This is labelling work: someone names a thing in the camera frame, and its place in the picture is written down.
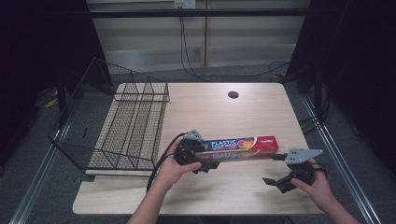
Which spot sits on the black horizontal bar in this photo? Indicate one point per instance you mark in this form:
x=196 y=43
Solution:
x=199 y=12

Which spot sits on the black curtain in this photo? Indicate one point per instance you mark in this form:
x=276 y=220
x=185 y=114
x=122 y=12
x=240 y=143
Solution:
x=358 y=62
x=34 y=46

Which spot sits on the person's left hand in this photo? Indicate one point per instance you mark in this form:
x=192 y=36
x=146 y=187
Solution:
x=169 y=172

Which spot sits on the aluminium floor rail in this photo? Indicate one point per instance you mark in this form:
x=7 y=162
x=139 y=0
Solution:
x=37 y=183
x=345 y=174

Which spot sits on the person's right hand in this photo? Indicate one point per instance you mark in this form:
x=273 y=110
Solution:
x=320 y=189

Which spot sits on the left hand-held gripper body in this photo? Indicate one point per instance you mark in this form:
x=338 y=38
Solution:
x=186 y=151

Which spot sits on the white wall socket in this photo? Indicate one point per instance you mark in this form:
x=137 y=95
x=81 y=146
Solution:
x=185 y=3

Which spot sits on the red and blue plastic wrap box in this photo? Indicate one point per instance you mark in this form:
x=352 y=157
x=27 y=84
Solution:
x=239 y=144

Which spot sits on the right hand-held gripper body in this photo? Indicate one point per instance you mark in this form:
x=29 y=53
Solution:
x=300 y=172

